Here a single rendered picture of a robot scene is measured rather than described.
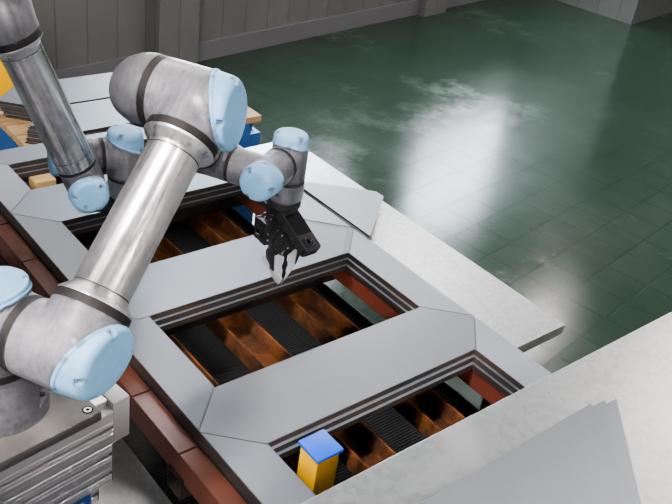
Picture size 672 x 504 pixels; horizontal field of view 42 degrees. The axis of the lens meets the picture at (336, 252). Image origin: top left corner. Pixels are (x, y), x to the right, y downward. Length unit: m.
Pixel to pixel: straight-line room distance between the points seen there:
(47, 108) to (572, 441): 1.06
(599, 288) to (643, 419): 2.46
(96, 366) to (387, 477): 0.46
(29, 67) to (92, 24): 3.62
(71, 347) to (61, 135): 0.57
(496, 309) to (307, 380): 0.70
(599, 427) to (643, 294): 2.61
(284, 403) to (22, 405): 0.55
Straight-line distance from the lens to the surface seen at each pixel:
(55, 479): 1.54
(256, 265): 2.12
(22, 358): 1.27
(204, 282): 2.04
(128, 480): 1.82
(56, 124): 1.68
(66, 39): 5.18
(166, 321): 1.96
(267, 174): 1.69
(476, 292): 2.36
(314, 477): 1.63
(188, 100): 1.34
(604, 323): 3.82
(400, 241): 2.51
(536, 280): 3.96
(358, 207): 2.56
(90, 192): 1.73
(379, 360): 1.87
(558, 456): 1.44
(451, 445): 1.43
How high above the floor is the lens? 2.01
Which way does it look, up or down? 31 degrees down
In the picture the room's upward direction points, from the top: 9 degrees clockwise
